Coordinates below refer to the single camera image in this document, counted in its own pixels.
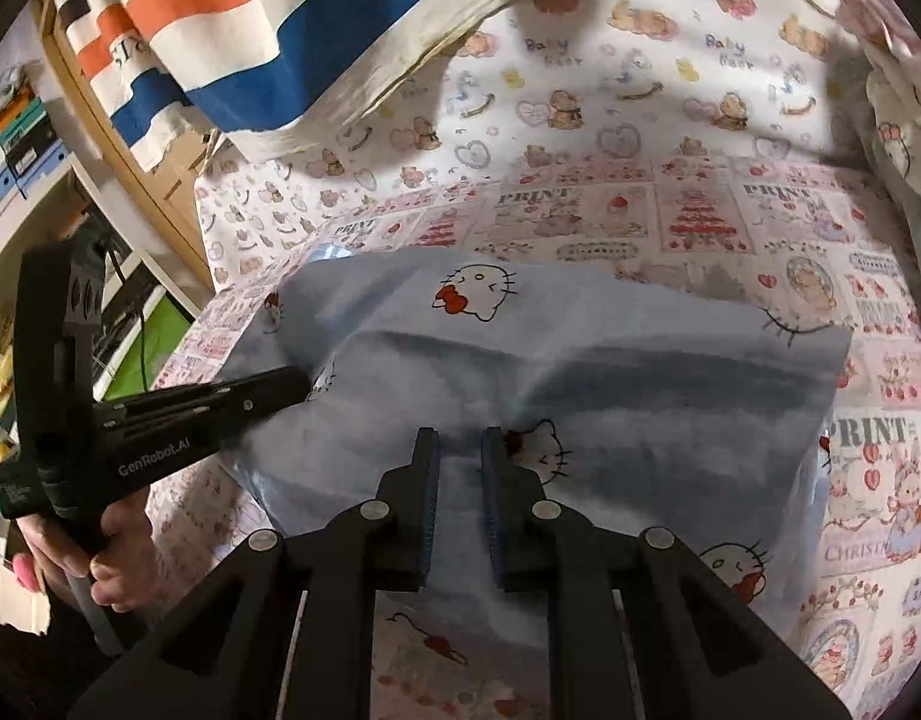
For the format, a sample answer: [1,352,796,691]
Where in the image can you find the person's dark clothing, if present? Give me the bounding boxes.
[0,600,135,720]

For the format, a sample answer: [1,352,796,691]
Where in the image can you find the person's left hand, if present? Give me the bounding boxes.
[17,491,150,608]

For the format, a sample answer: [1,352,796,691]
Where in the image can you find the pink printed bed sheet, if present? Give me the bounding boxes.
[145,154,921,720]

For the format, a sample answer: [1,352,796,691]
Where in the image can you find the green box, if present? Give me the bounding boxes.
[92,291,193,400]

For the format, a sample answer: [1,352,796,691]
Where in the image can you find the white Hello Kitty folded cloth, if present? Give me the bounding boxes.
[865,37,921,211]

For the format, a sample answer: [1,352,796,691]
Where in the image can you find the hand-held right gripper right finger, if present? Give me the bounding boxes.
[479,426,855,720]

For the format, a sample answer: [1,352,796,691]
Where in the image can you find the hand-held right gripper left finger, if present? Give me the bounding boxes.
[70,426,442,720]

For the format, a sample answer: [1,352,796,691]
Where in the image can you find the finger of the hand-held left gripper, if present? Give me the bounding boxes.
[152,366,311,432]

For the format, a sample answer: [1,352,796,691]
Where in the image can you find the black cable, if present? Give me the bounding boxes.
[106,246,152,392]

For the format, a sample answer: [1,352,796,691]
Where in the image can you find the blue cat-print satin pants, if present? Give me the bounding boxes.
[235,251,855,653]

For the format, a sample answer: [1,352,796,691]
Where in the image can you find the striped curtain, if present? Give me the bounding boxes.
[51,0,536,170]

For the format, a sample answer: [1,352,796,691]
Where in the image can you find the small-print pink bear sheet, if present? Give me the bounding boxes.
[194,139,401,293]

